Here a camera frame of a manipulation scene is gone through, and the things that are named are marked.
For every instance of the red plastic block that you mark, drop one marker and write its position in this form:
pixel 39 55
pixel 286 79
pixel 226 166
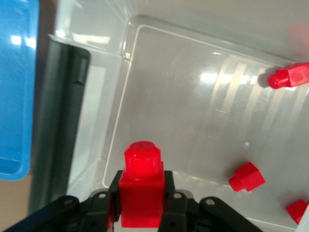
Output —
pixel 247 177
pixel 141 188
pixel 288 76
pixel 298 211

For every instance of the blue plastic tray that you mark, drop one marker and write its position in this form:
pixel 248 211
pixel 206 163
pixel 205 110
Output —
pixel 14 96

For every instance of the clear plastic storage box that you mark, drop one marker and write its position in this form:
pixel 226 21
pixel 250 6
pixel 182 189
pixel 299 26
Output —
pixel 181 108

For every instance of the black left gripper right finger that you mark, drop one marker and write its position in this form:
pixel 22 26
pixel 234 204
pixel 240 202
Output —
pixel 193 215

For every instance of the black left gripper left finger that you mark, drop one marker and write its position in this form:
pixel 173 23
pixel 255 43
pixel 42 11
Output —
pixel 72 212

